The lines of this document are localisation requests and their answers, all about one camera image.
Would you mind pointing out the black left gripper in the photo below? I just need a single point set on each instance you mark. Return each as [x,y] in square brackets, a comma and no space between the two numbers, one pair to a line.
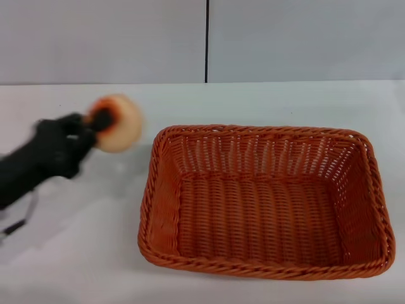
[47,149]

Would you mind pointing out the round bun with orange glaze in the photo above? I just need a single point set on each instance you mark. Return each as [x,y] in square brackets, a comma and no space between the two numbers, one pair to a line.
[125,130]

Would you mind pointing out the black vertical wall strip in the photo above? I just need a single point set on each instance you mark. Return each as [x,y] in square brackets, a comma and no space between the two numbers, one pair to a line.
[207,41]

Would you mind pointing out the orange woven plastic basket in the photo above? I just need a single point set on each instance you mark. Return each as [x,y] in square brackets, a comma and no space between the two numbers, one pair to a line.
[259,212]

